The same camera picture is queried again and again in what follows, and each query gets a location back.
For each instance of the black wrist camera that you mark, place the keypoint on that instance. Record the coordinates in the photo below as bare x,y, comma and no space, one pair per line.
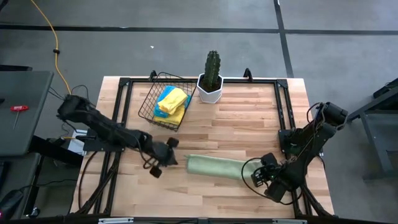
275,191
160,152

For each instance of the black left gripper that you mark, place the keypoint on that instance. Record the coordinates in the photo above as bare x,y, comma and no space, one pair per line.
172,142

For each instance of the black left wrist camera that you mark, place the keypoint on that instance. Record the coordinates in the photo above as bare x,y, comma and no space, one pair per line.
160,152

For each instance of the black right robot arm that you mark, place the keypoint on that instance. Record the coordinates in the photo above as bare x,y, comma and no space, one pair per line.
311,140

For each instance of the silver frame bracket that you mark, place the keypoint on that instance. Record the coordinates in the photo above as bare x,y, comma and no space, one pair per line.
115,220
289,221

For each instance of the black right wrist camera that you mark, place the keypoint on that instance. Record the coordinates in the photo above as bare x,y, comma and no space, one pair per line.
275,191

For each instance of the dark metal side stand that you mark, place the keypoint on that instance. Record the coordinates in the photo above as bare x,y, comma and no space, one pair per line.
373,137

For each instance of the black rounded floor object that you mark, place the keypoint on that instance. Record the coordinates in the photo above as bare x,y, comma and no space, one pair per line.
9,203

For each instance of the gray side table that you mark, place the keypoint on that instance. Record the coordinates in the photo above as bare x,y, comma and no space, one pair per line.
21,112

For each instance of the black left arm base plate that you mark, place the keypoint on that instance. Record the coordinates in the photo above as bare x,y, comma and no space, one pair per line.
90,146

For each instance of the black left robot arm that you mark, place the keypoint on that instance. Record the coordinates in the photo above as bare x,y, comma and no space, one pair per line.
99,124

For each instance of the black table frame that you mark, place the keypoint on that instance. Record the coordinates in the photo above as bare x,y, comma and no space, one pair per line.
130,81

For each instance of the white paper sheet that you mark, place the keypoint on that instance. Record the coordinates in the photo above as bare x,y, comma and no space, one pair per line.
74,147

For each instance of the yellow microfiber towel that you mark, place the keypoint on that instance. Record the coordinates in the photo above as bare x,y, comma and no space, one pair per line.
177,118
172,99

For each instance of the light green microfiber towel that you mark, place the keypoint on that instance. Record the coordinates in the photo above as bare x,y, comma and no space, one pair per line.
217,166

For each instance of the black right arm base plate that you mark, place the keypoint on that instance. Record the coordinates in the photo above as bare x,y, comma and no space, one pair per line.
281,137

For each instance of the green cactus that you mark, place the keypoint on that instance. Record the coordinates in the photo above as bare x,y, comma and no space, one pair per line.
212,70

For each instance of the white plant pot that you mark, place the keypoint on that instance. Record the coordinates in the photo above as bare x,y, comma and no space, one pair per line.
209,97

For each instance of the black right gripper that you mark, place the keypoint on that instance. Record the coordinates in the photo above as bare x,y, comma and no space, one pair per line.
269,165

